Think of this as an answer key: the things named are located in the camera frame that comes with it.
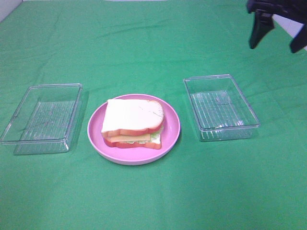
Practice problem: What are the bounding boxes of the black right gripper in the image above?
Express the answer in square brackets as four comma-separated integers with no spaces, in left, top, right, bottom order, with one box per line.
[246,0,307,53]

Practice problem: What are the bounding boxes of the green lettuce leaf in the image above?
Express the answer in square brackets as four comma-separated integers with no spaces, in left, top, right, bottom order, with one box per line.
[129,126,164,144]

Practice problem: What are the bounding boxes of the toast bread slice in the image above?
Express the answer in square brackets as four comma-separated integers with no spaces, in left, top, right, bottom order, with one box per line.
[104,138,162,150]
[101,99,164,138]

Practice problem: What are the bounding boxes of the yellow cheese slice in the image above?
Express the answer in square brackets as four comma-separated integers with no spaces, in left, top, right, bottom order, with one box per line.
[106,134,151,143]

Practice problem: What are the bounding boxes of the right clear plastic tray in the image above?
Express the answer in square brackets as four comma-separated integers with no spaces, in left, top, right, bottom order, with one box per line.
[183,74,260,142]

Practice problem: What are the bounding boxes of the clear plastic tray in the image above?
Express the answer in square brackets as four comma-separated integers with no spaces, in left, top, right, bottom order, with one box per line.
[0,83,83,155]
[183,74,260,142]

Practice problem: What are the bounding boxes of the pink round plate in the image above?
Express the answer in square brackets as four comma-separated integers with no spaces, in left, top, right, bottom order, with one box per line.
[87,94,181,165]

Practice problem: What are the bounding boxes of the green tablecloth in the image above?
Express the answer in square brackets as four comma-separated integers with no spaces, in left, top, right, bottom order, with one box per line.
[0,0,307,230]

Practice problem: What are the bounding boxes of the left clear plastic tray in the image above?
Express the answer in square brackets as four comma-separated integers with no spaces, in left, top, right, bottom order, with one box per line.
[0,83,83,155]

